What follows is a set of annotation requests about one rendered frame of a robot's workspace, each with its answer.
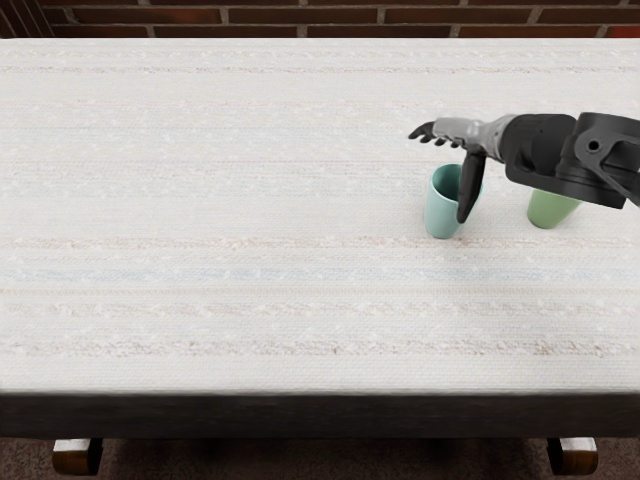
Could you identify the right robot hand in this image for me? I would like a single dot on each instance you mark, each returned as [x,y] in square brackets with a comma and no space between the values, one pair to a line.
[462,130]

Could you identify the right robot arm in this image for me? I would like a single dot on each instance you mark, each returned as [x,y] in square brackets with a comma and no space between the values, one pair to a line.
[565,155]

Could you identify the teal cup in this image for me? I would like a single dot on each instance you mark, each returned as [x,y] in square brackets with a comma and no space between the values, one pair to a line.
[440,210]

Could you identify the green cup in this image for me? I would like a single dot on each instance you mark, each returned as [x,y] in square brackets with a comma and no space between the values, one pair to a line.
[547,210]

